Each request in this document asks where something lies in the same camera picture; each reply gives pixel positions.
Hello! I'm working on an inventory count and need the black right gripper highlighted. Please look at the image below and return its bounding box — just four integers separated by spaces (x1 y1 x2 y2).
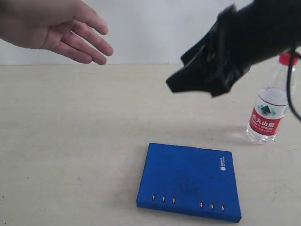
166 4 251 97

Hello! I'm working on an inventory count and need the clear water bottle red cap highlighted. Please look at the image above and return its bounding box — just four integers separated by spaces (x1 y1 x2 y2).
246 53 291 144

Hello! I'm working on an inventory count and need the blue ring binder notebook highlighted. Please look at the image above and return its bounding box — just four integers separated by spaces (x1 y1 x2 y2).
136 143 242 223

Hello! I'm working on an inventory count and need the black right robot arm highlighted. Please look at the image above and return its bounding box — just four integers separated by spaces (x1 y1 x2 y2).
166 0 301 97

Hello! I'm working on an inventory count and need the person's bare hand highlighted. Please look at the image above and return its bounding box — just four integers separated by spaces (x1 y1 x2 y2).
0 0 114 65

